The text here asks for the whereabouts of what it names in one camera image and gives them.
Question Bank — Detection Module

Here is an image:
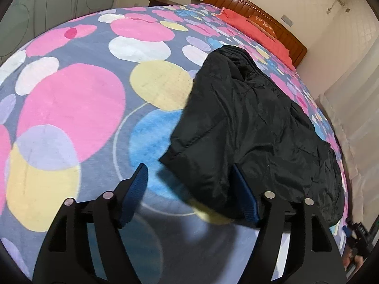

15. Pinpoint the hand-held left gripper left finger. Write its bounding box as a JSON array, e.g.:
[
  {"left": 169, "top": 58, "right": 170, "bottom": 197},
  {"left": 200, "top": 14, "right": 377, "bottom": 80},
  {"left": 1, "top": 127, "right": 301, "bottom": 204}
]
[{"left": 32, "top": 163, "right": 149, "bottom": 284}]

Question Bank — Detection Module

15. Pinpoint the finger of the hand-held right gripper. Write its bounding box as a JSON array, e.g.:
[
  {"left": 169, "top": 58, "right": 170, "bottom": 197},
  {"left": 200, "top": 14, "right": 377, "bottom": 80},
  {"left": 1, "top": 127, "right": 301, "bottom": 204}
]
[{"left": 343, "top": 217, "right": 361, "bottom": 241}]

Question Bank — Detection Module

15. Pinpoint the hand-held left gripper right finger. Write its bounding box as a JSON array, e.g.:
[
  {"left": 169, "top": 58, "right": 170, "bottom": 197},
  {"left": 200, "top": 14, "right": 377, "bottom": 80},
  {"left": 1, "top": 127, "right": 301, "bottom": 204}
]
[{"left": 230, "top": 164, "right": 347, "bottom": 284}]

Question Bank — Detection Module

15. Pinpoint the black puffer jacket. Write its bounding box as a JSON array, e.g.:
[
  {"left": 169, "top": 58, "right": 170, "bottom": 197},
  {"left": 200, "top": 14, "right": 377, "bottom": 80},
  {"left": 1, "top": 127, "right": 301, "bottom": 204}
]
[{"left": 159, "top": 45, "right": 347, "bottom": 226}]

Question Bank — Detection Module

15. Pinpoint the person's right hand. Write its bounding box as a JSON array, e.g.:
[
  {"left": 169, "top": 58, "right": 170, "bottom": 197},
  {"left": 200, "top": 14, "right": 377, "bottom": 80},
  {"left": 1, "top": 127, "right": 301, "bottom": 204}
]
[{"left": 343, "top": 256, "right": 365, "bottom": 273}]

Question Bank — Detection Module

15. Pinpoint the long cream curtain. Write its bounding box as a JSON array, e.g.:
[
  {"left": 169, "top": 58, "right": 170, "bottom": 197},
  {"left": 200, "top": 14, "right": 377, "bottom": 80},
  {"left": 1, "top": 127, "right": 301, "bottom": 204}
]
[{"left": 318, "top": 62, "right": 379, "bottom": 215}]

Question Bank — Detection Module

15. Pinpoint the dotted colourful bed sheet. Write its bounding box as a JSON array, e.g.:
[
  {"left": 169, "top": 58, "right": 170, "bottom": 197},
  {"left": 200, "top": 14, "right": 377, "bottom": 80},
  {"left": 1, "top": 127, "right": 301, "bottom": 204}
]
[{"left": 0, "top": 2, "right": 350, "bottom": 284}]

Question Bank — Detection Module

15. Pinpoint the orange-brown printed cushion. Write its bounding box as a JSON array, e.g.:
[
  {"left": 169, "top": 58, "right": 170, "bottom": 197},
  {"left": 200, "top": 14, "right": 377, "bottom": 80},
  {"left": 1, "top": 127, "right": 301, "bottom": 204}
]
[{"left": 247, "top": 14, "right": 280, "bottom": 41}]

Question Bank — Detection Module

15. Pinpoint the red quilted pillow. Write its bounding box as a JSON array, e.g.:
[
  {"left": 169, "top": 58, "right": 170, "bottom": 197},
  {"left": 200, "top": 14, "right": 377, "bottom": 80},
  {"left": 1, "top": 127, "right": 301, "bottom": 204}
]
[{"left": 220, "top": 7, "right": 297, "bottom": 66}]

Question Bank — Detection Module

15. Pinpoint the wooden bed headboard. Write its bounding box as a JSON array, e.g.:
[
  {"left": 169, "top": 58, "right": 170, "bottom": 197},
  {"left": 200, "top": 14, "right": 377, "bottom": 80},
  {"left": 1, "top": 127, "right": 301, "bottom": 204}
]
[{"left": 204, "top": 0, "right": 309, "bottom": 67}]

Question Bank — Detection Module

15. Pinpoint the wooden nightstand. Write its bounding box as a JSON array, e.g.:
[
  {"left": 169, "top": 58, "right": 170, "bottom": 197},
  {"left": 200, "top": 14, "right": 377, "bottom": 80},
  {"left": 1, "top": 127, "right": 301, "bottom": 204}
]
[{"left": 149, "top": 0, "right": 205, "bottom": 7}]

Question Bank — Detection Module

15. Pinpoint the frosted glass wardrobe door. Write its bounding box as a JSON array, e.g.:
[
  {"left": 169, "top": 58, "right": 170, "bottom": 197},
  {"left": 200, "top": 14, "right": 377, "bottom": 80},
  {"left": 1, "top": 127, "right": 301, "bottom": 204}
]
[{"left": 0, "top": 0, "right": 125, "bottom": 63}]

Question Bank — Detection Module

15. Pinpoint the air conditioner pipe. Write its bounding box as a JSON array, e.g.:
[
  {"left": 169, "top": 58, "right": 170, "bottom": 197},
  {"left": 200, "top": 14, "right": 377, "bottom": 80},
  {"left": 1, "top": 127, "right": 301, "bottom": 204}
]
[{"left": 326, "top": 0, "right": 347, "bottom": 15}]

